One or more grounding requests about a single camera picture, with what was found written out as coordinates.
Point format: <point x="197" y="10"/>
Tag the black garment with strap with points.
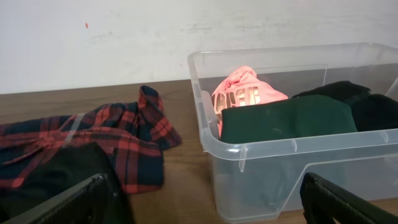
<point x="370" y="111"/>

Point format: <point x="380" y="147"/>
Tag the clear plastic storage bin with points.
<point x="259" y="180"/>

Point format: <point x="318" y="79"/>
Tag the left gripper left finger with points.
<point x="97" y="199"/>

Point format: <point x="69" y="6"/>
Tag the pink shirt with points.
<point x="242" y="88"/>

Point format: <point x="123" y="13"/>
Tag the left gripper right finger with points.
<point x="326" y="203"/>

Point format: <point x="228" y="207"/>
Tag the black crumpled garment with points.
<point x="68" y="167"/>

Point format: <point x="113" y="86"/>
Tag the dark green garment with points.
<point x="307" y="116"/>

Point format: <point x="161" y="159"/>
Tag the red navy plaid shirt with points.
<point x="134" y="137"/>

